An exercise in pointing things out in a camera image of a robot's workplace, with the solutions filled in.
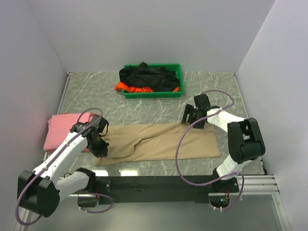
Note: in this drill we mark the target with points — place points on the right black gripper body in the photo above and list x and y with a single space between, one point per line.
196 118

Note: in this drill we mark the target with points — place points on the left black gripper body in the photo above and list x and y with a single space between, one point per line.
98 147

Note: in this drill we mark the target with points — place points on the beige t shirt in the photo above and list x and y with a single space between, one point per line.
151 142

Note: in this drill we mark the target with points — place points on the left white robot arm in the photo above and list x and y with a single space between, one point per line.
42 189

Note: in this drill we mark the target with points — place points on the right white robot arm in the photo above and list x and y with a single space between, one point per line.
245 142

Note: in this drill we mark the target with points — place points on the light pink folded t shirt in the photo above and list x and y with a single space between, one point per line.
58 128

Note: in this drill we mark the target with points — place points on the black t shirt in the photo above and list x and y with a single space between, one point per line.
144 75

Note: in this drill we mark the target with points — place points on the green plastic bin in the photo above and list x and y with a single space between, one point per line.
172 67

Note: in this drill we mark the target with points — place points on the orange t shirt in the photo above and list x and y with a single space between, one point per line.
146 89

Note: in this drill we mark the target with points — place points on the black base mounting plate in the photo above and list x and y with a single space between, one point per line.
139 189

